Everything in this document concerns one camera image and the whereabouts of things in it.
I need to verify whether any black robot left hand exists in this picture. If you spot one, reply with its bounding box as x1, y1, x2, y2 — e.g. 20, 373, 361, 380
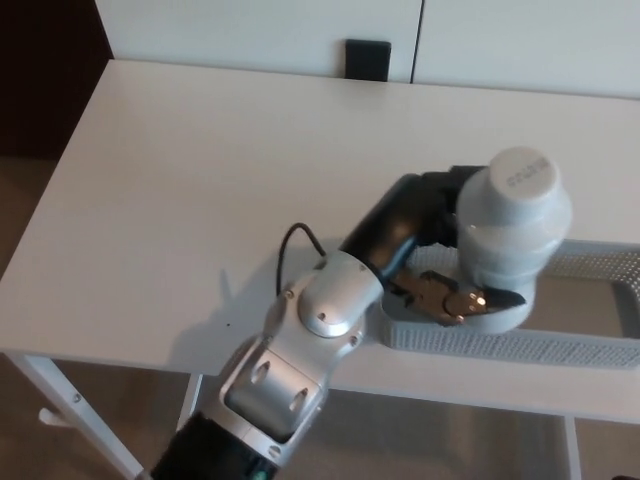
338, 165, 527, 327

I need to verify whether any white plastic bottle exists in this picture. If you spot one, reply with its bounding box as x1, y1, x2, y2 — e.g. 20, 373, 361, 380
455, 145, 574, 335

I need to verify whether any white desk hook peg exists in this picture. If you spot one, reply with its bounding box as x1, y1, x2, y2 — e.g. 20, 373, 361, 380
38, 407, 69, 429

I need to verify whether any grey perforated plastic basket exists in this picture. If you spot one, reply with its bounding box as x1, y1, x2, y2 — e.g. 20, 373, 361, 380
378, 238, 640, 372

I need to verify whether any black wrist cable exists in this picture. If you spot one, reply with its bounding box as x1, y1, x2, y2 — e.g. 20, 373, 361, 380
276, 222, 329, 297

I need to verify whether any black wall socket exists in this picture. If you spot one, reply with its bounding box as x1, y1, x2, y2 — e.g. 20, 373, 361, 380
344, 38, 392, 83

